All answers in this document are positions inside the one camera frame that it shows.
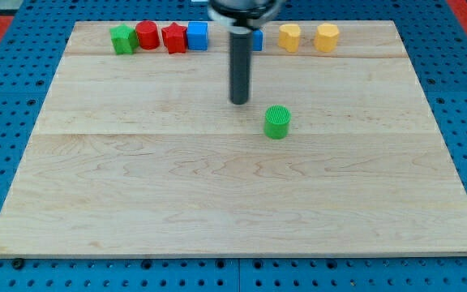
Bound yellow hexagon block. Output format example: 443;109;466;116
314;23;340;53

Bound green star block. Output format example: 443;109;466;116
109;24;139;55

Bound green cylinder block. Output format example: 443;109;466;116
263;105;291;140

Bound wooden board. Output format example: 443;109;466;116
0;20;467;259

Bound yellow heart block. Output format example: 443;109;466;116
277;24;302;53

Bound blue cube block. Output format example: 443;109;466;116
186;21;208;51

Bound red cylinder block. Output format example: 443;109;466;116
135;20;160;50

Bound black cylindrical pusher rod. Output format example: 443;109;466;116
229;28;253;105

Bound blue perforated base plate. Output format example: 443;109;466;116
0;0;467;291

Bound red star block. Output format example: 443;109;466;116
161;22;187;54

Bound blue block behind rod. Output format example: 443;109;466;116
252;30;263;51

